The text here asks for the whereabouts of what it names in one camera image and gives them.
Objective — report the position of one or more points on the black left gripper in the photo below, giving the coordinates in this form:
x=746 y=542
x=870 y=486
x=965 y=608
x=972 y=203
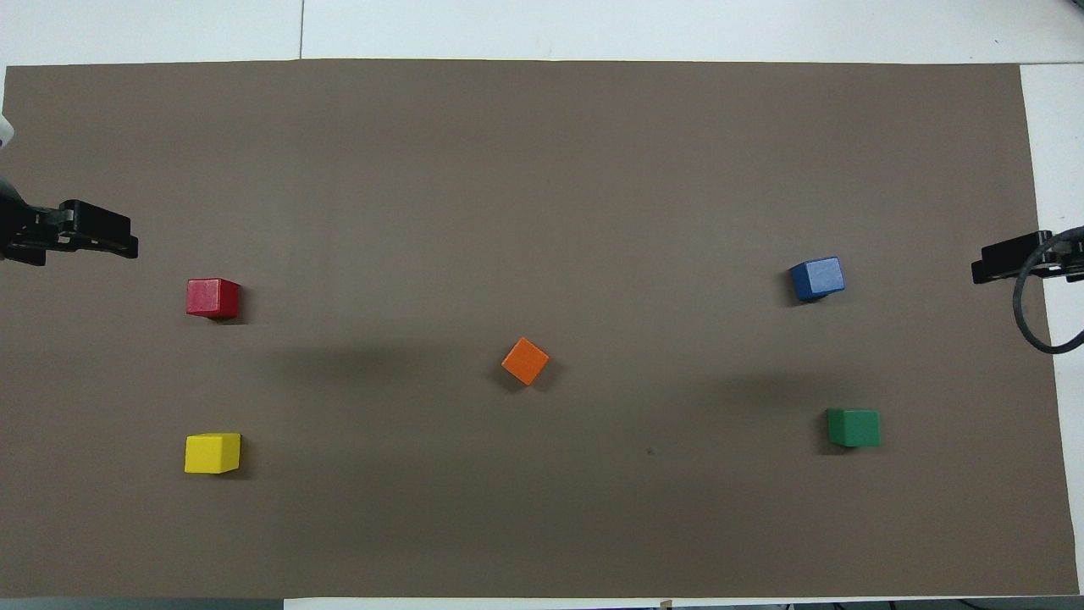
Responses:
x=21 y=233

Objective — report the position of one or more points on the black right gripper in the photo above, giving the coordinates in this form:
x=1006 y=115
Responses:
x=1074 y=258

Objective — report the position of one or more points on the red block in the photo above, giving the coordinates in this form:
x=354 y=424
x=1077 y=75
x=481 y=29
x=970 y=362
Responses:
x=212 y=297

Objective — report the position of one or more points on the blue block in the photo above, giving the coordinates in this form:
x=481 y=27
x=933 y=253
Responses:
x=818 y=279

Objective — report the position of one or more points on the green block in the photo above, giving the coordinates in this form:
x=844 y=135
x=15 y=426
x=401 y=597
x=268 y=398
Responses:
x=854 y=428

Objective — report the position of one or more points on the yellow block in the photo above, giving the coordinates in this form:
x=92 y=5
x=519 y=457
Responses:
x=212 y=453

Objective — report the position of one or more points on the orange block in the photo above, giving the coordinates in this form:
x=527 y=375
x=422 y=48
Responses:
x=525 y=362

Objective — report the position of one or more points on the brown table mat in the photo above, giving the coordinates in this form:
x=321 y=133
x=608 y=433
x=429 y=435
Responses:
x=542 y=212

